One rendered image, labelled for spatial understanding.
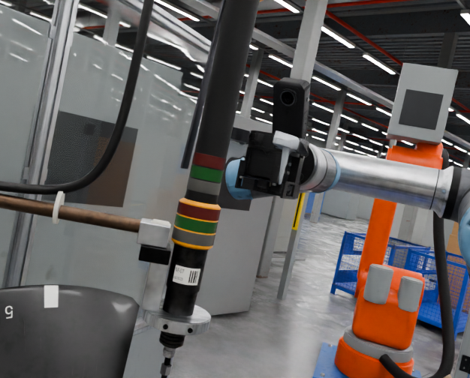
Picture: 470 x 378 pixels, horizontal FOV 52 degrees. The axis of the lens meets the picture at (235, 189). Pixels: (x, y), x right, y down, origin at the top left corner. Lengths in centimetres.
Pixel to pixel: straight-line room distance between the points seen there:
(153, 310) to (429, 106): 401
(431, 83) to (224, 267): 260
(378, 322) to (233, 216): 170
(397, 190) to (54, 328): 61
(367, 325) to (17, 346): 390
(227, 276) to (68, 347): 447
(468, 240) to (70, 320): 56
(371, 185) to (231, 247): 412
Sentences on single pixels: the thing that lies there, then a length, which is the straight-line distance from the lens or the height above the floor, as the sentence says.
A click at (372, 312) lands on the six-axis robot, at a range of 435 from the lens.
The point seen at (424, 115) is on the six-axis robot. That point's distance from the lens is 437.
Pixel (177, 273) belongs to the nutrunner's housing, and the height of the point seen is 151.
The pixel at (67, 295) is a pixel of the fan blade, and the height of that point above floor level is 142.
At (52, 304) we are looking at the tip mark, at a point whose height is 141.
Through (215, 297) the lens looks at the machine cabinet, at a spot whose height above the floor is 25.
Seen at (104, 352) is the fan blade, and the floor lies 137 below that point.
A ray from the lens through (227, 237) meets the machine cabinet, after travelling 489.
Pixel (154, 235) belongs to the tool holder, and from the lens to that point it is 48.
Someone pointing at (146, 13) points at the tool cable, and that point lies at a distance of 50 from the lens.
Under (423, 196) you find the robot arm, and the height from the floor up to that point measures 164.
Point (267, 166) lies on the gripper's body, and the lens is 63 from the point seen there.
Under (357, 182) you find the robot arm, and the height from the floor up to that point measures 165.
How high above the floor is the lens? 163
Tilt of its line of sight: 3 degrees down
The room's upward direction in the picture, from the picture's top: 12 degrees clockwise
